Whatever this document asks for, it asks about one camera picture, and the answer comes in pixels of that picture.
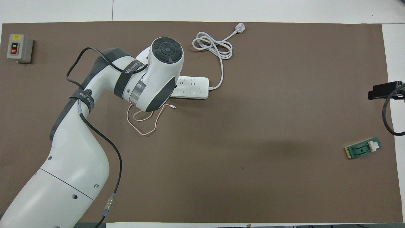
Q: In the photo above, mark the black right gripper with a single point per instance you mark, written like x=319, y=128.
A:
x=401, y=95

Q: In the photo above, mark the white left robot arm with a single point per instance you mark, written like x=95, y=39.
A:
x=72, y=152

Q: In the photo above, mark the white power strip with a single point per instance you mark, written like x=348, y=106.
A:
x=196, y=90

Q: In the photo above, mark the green clip on card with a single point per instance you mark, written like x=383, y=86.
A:
x=360, y=150

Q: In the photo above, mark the brown table mat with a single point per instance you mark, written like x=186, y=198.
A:
x=221, y=158

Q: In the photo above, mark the grey on-off switch box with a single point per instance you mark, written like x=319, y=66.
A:
x=23, y=47

